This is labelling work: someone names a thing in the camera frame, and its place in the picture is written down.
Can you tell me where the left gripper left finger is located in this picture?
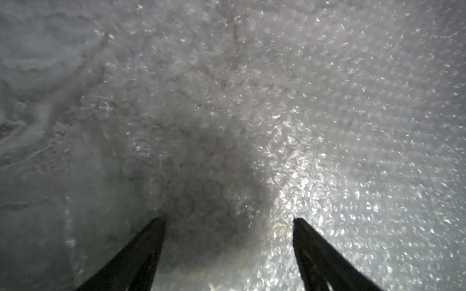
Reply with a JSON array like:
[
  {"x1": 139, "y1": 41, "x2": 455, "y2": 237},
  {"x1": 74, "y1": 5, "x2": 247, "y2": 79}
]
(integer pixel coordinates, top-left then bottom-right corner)
[{"x1": 77, "y1": 217, "x2": 166, "y2": 291}]

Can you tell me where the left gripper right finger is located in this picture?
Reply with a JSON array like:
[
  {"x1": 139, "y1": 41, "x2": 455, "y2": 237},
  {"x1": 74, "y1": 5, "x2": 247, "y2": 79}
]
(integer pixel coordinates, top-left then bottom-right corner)
[{"x1": 292, "y1": 218, "x2": 382, "y2": 291}]

